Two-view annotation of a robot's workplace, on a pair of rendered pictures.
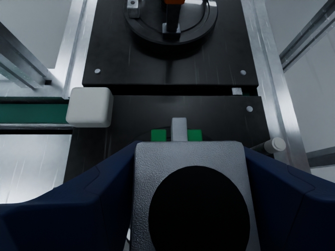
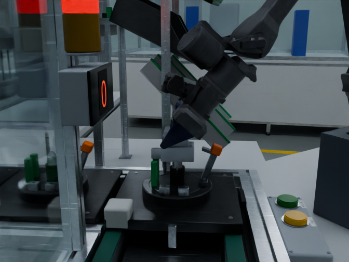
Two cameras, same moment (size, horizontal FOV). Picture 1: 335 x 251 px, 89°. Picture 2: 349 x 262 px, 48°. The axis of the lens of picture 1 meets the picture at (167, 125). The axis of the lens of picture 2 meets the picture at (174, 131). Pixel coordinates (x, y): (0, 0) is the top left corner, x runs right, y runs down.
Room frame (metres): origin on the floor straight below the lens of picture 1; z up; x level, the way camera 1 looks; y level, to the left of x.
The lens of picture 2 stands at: (-0.10, 0.71, 1.30)
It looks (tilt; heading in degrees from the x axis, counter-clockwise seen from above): 15 degrees down; 278
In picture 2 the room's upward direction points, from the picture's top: straight up
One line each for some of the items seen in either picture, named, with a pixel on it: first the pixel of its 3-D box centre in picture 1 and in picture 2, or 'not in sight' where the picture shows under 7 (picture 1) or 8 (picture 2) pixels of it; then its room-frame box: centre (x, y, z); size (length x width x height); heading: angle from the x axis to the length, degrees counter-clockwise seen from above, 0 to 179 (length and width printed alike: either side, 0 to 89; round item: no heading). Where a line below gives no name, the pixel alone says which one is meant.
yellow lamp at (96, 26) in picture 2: not in sight; (81, 32); (0.10, 0.19, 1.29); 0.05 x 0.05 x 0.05
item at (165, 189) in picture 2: not in sight; (164, 189); (0.01, 0.04, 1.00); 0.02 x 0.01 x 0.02; 4
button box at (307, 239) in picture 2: not in sight; (294, 235); (-0.23, 0.06, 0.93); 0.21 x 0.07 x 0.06; 94
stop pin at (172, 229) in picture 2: not in sight; (172, 235); (-0.02, 0.11, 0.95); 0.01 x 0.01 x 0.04; 4
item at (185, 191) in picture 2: not in sight; (183, 190); (-0.03, 0.04, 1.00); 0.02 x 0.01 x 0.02; 4
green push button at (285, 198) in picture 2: not in sight; (287, 202); (-0.22, -0.01, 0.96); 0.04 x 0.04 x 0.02
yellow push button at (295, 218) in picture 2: not in sight; (295, 220); (-0.23, 0.06, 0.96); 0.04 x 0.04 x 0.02
